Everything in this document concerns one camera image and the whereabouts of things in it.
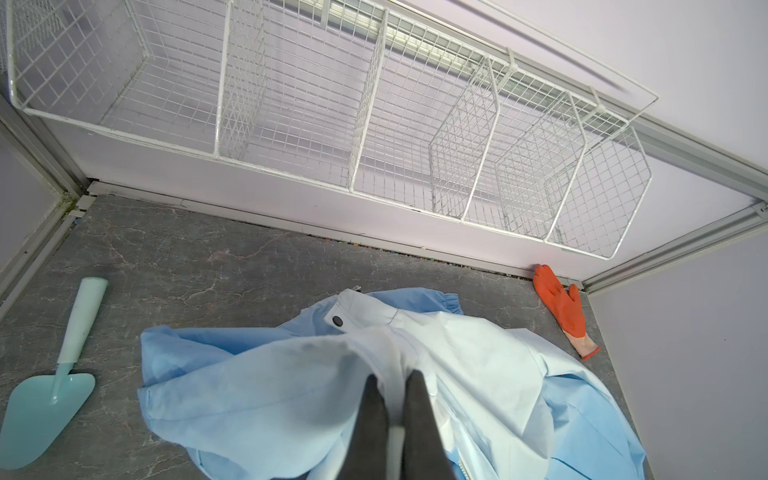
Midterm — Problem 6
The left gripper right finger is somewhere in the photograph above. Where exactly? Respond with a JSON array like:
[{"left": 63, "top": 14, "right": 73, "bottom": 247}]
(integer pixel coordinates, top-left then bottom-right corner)
[{"left": 401, "top": 370, "right": 455, "bottom": 480}]

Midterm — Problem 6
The orange red glove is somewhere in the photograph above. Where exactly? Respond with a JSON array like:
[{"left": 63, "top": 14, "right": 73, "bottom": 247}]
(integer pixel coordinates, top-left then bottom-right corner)
[{"left": 533, "top": 265, "right": 600, "bottom": 360}]

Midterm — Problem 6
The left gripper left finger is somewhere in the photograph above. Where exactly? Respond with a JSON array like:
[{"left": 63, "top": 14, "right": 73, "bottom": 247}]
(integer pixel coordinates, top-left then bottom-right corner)
[{"left": 337, "top": 375, "right": 389, "bottom": 480}]

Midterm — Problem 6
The mint green trowel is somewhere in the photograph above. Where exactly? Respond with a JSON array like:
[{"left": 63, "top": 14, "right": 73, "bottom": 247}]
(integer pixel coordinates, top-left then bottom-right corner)
[{"left": 1, "top": 277, "right": 108, "bottom": 470}]

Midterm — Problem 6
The light blue jacket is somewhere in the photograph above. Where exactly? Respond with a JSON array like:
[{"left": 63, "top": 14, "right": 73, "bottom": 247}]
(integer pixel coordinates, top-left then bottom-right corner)
[{"left": 138, "top": 288, "right": 646, "bottom": 479}]

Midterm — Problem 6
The white wire shelf basket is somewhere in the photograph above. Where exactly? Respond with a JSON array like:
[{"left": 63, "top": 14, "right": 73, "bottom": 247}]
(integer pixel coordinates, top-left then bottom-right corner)
[{"left": 1, "top": 1, "right": 653, "bottom": 260}]

